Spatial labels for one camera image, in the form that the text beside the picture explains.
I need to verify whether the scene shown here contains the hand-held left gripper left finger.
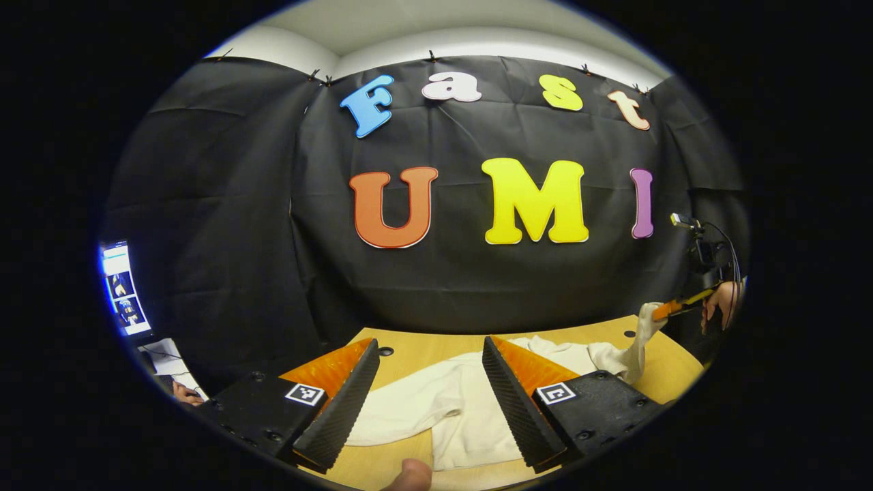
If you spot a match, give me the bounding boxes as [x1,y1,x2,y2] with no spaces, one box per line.
[193,338,381,475]

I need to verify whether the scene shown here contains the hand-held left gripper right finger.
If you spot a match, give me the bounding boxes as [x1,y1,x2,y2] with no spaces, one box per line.
[482,334,666,475]

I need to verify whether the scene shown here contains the cream sweatshirt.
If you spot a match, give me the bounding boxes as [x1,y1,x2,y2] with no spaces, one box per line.
[344,302,666,473]

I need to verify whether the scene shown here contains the black backdrop cloth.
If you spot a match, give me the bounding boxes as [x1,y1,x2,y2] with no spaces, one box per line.
[102,55,751,396]

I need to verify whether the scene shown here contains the computer monitor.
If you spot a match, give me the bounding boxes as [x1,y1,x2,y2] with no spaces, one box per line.
[99,240,154,338]

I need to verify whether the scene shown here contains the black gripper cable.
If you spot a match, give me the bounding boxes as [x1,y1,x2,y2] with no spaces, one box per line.
[702,220,744,331]

